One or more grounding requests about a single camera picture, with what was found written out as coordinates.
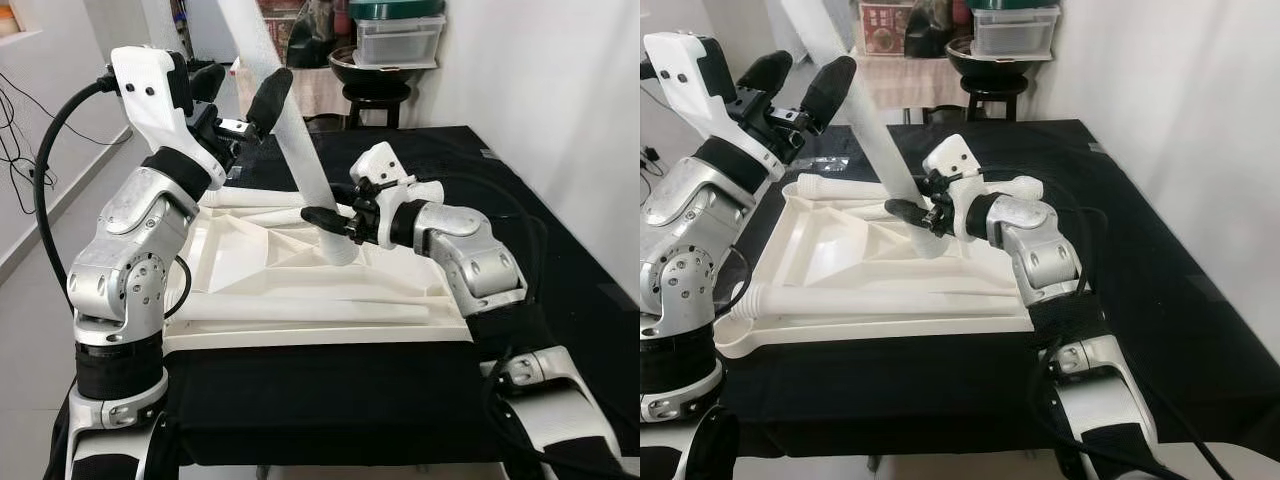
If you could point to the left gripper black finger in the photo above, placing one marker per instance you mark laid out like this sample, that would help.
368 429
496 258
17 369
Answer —
830 95
765 75
270 100
208 82

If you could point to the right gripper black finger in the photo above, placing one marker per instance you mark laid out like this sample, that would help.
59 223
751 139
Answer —
325 220
908 213

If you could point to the white plastic table leg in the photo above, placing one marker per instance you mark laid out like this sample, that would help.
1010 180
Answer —
300 310
878 150
250 198
872 212
275 216
840 188
300 150
880 300

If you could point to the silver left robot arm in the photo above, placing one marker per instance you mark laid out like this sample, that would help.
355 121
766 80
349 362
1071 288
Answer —
130 270
690 230

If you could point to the beige cloth covered table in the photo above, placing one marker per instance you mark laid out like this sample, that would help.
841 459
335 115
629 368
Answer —
320 90
900 85

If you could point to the white plastic table top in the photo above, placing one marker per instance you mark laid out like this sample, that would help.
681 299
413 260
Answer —
260 270
840 260

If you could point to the black wok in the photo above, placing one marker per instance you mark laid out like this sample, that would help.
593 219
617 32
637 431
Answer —
960 60
345 65

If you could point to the red patterned box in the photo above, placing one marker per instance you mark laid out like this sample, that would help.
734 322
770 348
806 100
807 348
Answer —
885 30

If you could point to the black round stool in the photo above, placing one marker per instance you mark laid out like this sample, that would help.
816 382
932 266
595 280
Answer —
995 90
375 95

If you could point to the clear plastic storage container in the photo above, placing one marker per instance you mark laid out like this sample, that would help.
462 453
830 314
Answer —
400 42
1015 32

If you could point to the dark green lid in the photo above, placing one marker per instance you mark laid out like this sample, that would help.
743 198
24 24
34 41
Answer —
1010 4
395 8

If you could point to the black table cloth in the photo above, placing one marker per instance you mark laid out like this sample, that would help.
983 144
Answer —
1150 300
400 400

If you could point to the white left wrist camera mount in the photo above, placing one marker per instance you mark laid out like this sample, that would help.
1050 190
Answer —
685 80
150 95

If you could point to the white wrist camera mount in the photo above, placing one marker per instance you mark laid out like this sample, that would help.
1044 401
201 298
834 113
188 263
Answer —
378 162
955 155
150 95
685 80

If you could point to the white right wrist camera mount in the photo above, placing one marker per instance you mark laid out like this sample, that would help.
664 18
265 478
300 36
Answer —
378 162
955 155

